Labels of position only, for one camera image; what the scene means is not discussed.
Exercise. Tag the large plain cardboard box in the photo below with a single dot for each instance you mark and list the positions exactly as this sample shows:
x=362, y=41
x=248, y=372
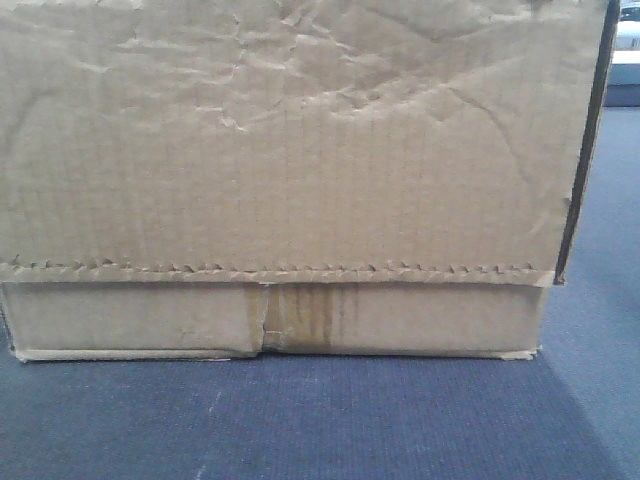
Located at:
x=218, y=179

